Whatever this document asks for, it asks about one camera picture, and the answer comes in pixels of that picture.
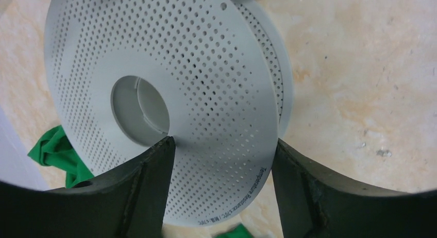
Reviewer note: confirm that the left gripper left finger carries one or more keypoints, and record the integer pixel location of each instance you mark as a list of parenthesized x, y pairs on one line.
[(127, 201)]

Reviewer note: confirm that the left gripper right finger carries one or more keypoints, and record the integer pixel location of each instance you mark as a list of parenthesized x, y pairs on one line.
[(316, 201)]

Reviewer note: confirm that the white filament spool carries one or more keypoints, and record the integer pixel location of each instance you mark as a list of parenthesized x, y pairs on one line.
[(212, 74)]

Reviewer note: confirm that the green cloth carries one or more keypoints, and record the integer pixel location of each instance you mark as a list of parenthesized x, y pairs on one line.
[(53, 148)]

